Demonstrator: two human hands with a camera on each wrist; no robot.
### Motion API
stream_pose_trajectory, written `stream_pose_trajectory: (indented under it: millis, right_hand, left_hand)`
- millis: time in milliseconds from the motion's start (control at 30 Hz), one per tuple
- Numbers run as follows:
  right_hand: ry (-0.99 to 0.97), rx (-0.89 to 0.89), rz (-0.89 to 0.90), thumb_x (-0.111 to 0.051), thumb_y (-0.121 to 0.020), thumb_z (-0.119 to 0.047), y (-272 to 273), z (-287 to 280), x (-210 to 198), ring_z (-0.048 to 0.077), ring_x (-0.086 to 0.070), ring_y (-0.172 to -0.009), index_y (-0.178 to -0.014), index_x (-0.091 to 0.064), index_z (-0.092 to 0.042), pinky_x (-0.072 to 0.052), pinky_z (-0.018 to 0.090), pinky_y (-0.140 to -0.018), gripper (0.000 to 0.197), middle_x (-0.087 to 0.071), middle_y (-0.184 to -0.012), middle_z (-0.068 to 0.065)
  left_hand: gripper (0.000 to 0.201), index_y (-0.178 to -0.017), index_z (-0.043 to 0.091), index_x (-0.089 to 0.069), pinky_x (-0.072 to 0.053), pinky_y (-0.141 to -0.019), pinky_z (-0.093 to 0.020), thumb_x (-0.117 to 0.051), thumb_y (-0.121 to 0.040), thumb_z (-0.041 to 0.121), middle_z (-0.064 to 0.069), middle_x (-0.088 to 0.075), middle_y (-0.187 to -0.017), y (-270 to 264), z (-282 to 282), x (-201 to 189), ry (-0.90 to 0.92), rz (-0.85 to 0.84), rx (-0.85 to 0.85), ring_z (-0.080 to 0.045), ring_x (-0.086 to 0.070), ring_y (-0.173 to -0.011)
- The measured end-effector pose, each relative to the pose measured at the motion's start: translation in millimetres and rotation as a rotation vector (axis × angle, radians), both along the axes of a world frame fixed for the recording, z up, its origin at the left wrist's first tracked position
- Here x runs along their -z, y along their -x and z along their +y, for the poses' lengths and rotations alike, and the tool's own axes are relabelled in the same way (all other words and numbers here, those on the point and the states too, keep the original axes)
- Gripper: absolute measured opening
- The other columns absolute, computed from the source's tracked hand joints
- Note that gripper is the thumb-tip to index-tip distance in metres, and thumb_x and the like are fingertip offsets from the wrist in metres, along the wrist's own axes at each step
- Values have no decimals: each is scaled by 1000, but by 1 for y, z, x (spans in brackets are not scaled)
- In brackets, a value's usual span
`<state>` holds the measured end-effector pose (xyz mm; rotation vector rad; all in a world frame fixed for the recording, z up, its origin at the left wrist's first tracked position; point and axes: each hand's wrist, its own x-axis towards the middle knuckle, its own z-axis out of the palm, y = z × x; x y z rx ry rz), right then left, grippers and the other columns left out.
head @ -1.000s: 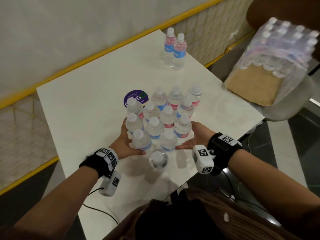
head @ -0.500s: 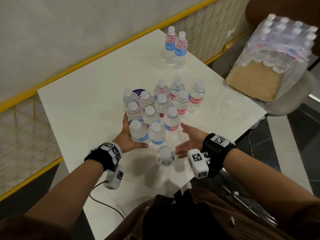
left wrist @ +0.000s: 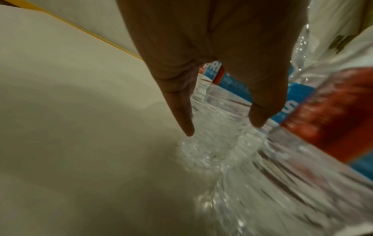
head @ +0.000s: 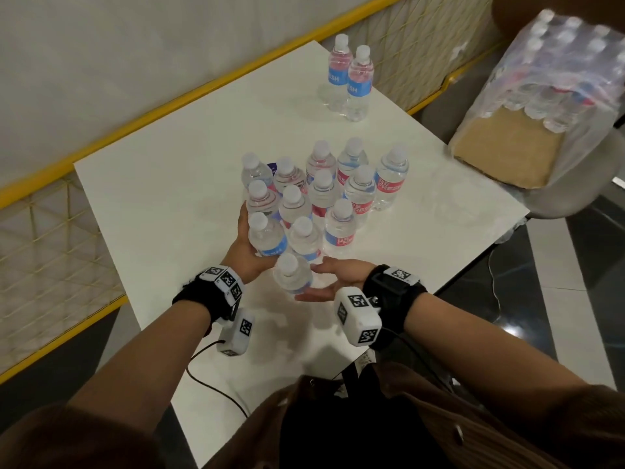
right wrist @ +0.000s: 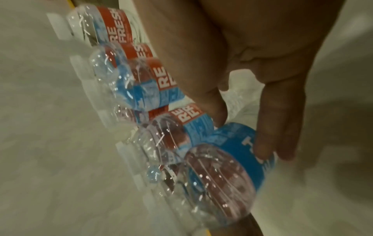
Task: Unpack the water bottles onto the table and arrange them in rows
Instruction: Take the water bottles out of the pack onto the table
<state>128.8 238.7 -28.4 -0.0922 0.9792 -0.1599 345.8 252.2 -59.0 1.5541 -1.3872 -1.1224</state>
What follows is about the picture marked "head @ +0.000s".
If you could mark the person's left hand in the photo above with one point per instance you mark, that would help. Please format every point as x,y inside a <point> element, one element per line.
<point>241,263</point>

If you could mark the person's right hand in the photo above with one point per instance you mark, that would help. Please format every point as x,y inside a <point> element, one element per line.
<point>349,273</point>

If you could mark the cluster of water bottles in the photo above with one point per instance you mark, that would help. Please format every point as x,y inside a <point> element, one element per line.
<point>322,200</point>

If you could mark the brown cardboard box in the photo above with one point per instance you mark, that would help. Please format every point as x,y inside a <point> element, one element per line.
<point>508,146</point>

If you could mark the group of clear water bottles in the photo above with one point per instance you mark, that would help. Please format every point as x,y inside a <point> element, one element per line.
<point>561,68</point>

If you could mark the person's left forearm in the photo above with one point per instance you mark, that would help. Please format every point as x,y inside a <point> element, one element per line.
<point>141,366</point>

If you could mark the person's right forearm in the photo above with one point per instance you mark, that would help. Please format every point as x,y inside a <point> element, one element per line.
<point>488,356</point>

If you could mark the white table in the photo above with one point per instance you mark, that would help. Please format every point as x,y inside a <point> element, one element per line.
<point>171,190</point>

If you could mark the black garment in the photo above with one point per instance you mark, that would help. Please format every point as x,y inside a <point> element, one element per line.
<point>351,429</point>

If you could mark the brown sweater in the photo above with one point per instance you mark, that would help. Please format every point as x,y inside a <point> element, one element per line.
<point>488,434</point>

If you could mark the brown chair backrest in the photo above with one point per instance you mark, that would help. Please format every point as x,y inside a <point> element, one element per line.
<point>508,9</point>

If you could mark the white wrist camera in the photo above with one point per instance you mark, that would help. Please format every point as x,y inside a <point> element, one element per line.
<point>359,317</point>
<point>237,332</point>

